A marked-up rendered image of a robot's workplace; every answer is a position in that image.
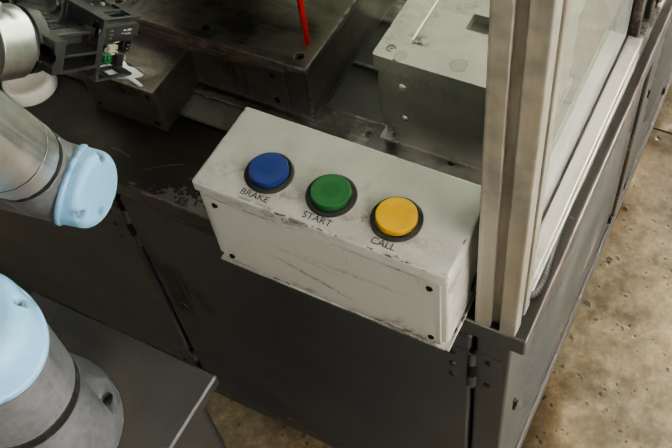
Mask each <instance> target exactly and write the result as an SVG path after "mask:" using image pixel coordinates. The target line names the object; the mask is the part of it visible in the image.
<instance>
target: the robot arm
mask: <svg viewBox="0 0 672 448"><path fill-rule="evenodd" d="M141 16H142V15H140V14H138V13H136V12H135V11H133V10H131V9H129V8H128V7H126V6H124V5H122V4H120V3H115V4H112V5H111V4H109V3H107V2H102V1H101V0H54V5H53V6H48V5H47V2H46V0H9V3H2V2H0V82H2V81H7V80H13V79H19V78H24V77H26V76H27V75H29V74H34V73H39V72H41V71H44V72H46V73H48V74H49V75H51V76H54V75H59V74H65V73H70V72H76V71H77V72H79V73H81V74H82V75H84V76H86V77H87V78H89V79H90V80H92V81H94V82H100V81H105V80H110V79H115V78H116V79H128V80H130V81H131V82H133V83H135V84H137V85H138V86H140V87H142V86H143V85H142V84H141V83H140V82H138V81H137V80H136V79H135V78H139V77H142V76H143V75H144V73H143V72H142V71H140V70H139V69H137V68H136V67H134V66H133V65H131V64H129V63H128V62H125V61H124V59H125V58H126V56H125V52H129V49H130V43H131V39H136V38H137V36H138V30H139V23H137V22H136V21H134V20H132V19H137V18H141ZM100 74H103V75H105V76H102V75H100ZM116 189H117V170H116V166H115V163H114V161H113V159H112V158H111V157H110V155H108V154H107V153H106V152H104V151H101V150H98V149H94V148H90V147H88V145H87V144H81V145H78V144H74V143H70V142H68V141H66V140H64V139H63V138H61V137H60V136H59V135H58V134H56V133H55V132H54V131H52V130H51V129H50V128H49V127H48V126H46V125H45V124H44V123H42V122H41V121H40V120H39V119H37V118H36V117H35V116H33V115H32V114H31V113H30V112H28V111H27V110H26V109H25V108H23V107H22V106H21V105H19V104H18V103H17V102H16V101H14V100H13V99H12V98H10V97H9V96H8V95H7V94H5V93H4V92H3V91H1V90H0V209H2V210H6V211H10V212H14V213H18V214H22V215H26V216H30V217H34V218H38V219H42V220H46V221H51V222H54V223H55V224H56V225H58V226H62V225H68V226H73V227H78V228H90V227H93V226H95V225H97V224H98V223H99V222H101V221H102V220H103V218H104V217H105V216H106V215H107V213H108V212H109V210H110V208H111V206H112V203H113V200H114V197H115V194H116ZM123 423H124V411H123V404H122V400H121V397H120V394H119V392H118V390H117V388H116V387H115V385H114V384H113V382H112V381H111V379H110V378H109V376H108V375H107V374H106V373H105V372H104V371H103V370H102V369H101V368H100V367H99V366H98V365H96V364H95V363H94V362H92V361H90V360H88V359H86V358H84V357H81V356H79V355H76V354H73V353H71V352H68V351H67V349H66V348H65V346H64V345H63V344H62V342H61V341H60V340H59V338H58V337H57V335H56V334H55V333H54V331H53V330H52V329H51V327H50V326H49V324H48V323H47V322H46V320H45V318H44V315H43V313H42V312H41V310H40V308H39V307H38V305H37V304H36V302H35V301H34V300H33V299H32V298H31V296H30V295H29V294H28V293H27V292H25V291H24V290H23V289H22V288H20V287H19V286H18V285H17V284H16V283H14V282H13V281H12V280H11V279H9V278H8V277H6V276H4V275H3V274H1V273H0V448H117V446H118V444H119V441H120V438H121V434H122V430H123Z"/></svg>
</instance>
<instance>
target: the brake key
mask: <svg viewBox="0 0 672 448"><path fill-rule="evenodd" d="M248 172H249V176H250V180H251V182H252V183H253V184H254V185H256V186H258V187H261V188H273V187H276V186H279V185H280V184H282V183H283V182H284V181H285V180H286V179H287V178H288V176H289V172H290V171H289V166H288V162H287V160H286V159H285V158H284V157H283V156H282V155H280V154H278V153H274V152H268V153H263V154H260V155H258V156H257V157H255V158H254V159H253V160H252V161H251V163H250V165H249V169H248Z"/></svg>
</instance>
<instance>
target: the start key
mask: <svg viewBox="0 0 672 448"><path fill-rule="evenodd" d="M310 196H311V201H312V204H313V205H314V206H315V207H316V208H318V209H320V210H322V211H328V212H332V211H337V210H340V209H342V208H344V207H345V206H346V205H347V204H348V203H349V202H350V200H351V198H352V191H351V186H350V183H349V182H348V181H347V180H346V179H345V178H344V177H342V176H340V175H336V174H328V175H324V176H321V177H319V178H318V179H317V180H316V181H315V182H314V183H313V184H312V186H311V189H310Z"/></svg>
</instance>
